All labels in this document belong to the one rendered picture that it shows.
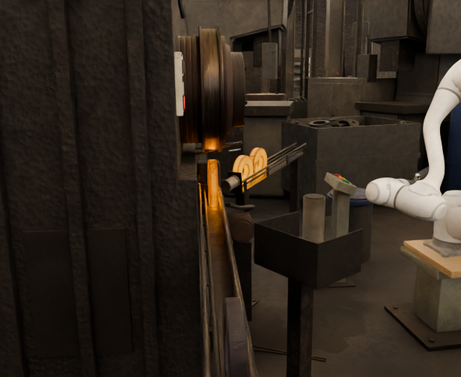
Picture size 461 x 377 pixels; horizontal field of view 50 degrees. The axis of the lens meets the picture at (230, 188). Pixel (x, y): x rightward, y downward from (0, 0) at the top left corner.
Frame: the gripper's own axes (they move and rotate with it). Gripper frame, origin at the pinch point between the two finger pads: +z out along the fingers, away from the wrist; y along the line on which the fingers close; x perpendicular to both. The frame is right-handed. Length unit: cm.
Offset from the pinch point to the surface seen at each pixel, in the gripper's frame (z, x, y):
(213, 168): -87, -39, 12
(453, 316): 14, 35, 48
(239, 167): -50, -63, 28
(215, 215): -89, -27, 25
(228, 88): -92, -40, -20
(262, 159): -26, -73, 30
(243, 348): -148, 51, -10
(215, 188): -88, -34, 17
